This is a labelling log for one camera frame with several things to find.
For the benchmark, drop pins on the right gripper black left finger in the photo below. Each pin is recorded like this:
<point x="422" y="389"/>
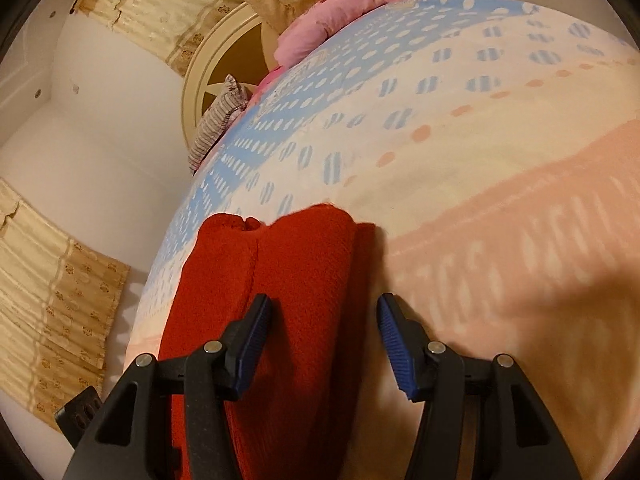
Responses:
<point x="244" y="340"/>

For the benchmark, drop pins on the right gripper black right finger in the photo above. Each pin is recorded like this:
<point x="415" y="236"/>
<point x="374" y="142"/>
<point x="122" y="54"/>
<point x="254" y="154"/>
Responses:
<point x="405" y="342"/>

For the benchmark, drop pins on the red embroidered knit sweater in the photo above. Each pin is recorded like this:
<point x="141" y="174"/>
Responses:
<point x="295" y="420"/>

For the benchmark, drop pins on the beige floral side curtain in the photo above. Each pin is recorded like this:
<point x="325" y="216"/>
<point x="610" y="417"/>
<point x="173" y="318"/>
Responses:
<point x="58" y="302"/>

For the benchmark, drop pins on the polka dot bed quilt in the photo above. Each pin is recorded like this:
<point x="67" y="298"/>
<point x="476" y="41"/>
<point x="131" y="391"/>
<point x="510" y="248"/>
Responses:
<point x="496" y="144"/>

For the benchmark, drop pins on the striped pillow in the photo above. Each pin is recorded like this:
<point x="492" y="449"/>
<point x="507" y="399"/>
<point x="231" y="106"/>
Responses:
<point x="216" y="120"/>

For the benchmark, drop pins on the cream wooden headboard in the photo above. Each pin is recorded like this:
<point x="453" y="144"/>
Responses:
<point x="240" y="45"/>

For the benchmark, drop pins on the pink folded blanket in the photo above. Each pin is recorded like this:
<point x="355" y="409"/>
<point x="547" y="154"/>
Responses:
<point x="319" y="23"/>

